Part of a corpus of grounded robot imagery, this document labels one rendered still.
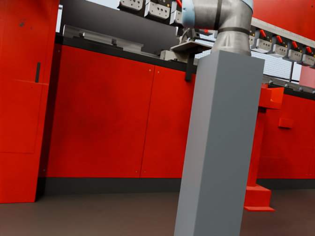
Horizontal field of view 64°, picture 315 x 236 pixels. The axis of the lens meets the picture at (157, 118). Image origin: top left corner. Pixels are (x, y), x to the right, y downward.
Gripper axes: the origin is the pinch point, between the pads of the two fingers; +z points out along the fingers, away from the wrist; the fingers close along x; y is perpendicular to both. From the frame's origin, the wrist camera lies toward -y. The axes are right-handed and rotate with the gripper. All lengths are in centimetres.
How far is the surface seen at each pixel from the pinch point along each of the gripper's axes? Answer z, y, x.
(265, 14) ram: -33, 30, -74
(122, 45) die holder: 8.4, -3.5, 43.9
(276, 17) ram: -34, 31, -87
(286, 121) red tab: 25, -36, -102
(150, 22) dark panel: 13, 62, 6
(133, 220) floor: 48, -101, 41
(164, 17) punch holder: -11.8, 11.4, 17.8
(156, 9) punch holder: -14.3, 13.6, 24.7
